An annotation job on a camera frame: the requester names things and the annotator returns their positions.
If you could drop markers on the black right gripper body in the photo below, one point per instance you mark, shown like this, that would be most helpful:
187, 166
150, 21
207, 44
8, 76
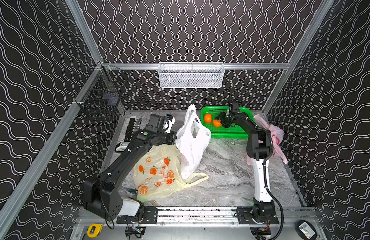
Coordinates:
226, 122

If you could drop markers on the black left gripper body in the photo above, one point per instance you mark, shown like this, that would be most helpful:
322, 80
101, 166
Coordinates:
171, 137

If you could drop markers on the large orange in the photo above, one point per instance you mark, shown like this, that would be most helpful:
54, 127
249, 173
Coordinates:
217, 123
208, 118

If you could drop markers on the white plastic bag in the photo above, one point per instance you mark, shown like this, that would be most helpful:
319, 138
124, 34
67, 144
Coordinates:
192, 140

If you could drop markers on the pink plastic bag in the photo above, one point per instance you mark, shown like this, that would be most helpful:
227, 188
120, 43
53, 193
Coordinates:
273, 135

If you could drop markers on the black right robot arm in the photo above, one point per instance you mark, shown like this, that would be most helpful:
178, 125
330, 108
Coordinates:
266, 208

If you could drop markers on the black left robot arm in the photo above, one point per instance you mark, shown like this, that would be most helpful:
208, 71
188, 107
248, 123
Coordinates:
101, 196

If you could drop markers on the green plastic basket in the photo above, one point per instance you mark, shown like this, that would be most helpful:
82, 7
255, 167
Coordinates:
221, 129

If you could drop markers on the large orange top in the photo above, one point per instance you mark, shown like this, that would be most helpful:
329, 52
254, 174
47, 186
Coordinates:
208, 118

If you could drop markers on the yellow bag with orange print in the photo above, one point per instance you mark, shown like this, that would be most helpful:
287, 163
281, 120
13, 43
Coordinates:
157, 174

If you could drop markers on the yellow tape measure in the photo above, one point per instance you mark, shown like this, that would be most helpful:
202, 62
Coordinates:
94, 230

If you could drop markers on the black round device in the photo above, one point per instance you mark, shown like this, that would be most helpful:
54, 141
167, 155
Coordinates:
306, 230

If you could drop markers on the socket set rail holder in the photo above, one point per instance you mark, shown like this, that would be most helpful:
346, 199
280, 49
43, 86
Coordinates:
133, 125

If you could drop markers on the white wire mesh basket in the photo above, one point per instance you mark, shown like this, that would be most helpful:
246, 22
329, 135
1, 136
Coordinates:
191, 75

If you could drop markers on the black wire basket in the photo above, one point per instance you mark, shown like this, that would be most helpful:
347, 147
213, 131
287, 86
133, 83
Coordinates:
100, 103

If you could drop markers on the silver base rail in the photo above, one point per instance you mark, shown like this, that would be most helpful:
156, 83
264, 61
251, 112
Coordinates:
209, 216

